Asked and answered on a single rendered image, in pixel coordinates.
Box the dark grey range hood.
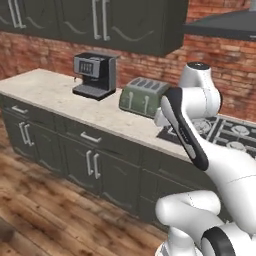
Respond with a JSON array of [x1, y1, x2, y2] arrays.
[[182, 8, 256, 43]]

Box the silver drawer handle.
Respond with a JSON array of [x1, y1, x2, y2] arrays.
[[80, 131, 103, 144], [11, 105, 30, 115]]

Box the black gas hob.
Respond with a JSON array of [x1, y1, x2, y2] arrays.
[[156, 114, 256, 158]]

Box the green four-slot toaster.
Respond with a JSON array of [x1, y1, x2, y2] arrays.
[[118, 76, 172, 120]]

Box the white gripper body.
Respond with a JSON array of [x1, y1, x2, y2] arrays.
[[153, 106, 173, 129]]

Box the dark green wall cupboard door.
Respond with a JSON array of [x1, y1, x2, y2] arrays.
[[99, 0, 168, 56], [0, 0, 22, 34], [59, 0, 103, 46], [18, 0, 63, 40]]

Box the silver wall cupboard handle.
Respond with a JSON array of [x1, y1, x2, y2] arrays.
[[7, 0, 18, 29], [101, 0, 112, 42], [91, 0, 102, 41], [14, 0, 27, 30]]

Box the silver base cupboard handle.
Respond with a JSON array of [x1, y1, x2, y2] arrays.
[[92, 152, 102, 180], [85, 149, 95, 177], [24, 123, 35, 147], [18, 121, 28, 145]]

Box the dark green base cupboard door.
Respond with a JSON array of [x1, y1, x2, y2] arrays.
[[138, 169, 196, 229], [1, 111, 32, 159], [59, 135, 98, 194], [94, 149, 142, 216], [28, 122, 65, 176]]

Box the dark green drawer front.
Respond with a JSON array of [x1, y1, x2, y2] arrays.
[[62, 117, 142, 165], [0, 94, 57, 132], [139, 147, 209, 190]]

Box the black coffee machine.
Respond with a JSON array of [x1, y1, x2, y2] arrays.
[[71, 51, 118, 102]]

